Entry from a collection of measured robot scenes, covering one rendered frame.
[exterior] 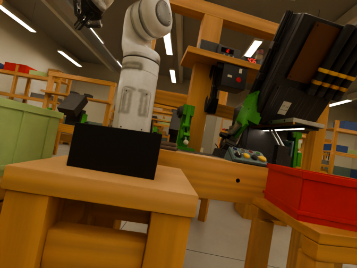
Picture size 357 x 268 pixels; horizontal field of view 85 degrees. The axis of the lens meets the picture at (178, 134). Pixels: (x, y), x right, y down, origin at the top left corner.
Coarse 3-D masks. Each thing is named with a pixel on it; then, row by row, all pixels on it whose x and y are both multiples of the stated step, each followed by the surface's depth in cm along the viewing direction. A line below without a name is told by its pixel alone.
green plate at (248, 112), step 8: (248, 96) 109; (256, 96) 101; (248, 104) 104; (256, 104) 102; (240, 112) 109; (248, 112) 100; (256, 112) 102; (240, 120) 105; (248, 120) 101; (256, 120) 102
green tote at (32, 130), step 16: (0, 112) 41; (16, 112) 44; (32, 112) 48; (48, 112) 53; (0, 128) 41; (16, 128) 45; (32, 128) 50; (48, 128) 54; (0, 144) 42; (16, 144) 46; (32, 144) 50; (48, 144) 56; (0, 160) 42; (16, 160) 47; (32, 160) 51; (0, 176) 43
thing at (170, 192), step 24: (24, 168) 32; (48, 168) 34; (72, 168) 37; (168, 168) 61; (48, 192) 32; (72, 192) 32; (96, 192) 32; (120, 192) 33; (144, 192) 33; (168, 192) 33; (192, 192) 35; (192, 216) 34
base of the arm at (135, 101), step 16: (128, 64) 45; (144, 64) 45; (128, 80) 45; (144, 80) 45; (128, 96) 44; (144, 96) 45; (128, 112) 44; (144, 112) 45; (128, 128) 44; (144, 128) 45
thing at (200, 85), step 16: (208, 16) 136; (208, 32) 136; (192, 80) 134; (208, 80) 136; (192, 96) 134; (208, 96) 135; (192, 128) 133; (192, 144) 133; (304, 144) 158; (320, 144) 150; (304, 160) 155; (320, 160) 150
